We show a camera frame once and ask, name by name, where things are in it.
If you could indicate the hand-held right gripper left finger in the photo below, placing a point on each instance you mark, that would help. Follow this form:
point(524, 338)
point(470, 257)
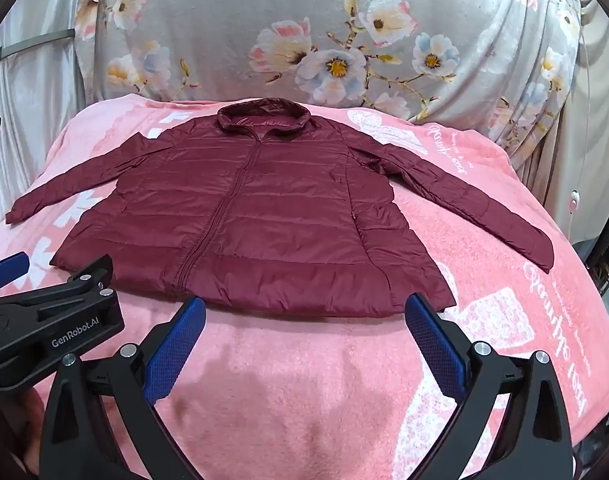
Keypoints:
point(177, 347)

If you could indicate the pink printed blanket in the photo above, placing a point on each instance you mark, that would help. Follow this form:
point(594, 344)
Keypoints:
point(294, 385)

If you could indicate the grey floral quilt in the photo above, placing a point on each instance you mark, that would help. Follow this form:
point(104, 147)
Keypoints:
point(284, 35)

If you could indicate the maroon puffer jacket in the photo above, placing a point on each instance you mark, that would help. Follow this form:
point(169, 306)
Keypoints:
point(264, 220)

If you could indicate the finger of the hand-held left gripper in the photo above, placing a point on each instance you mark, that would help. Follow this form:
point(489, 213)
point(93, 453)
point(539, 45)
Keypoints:
point(7, 267)
point(87, 280)

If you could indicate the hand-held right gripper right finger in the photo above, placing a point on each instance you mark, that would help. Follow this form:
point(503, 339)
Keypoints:
point(434, 345)

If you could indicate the grey satin curtain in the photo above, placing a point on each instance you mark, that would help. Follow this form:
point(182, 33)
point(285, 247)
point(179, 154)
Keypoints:
point(29, 125)

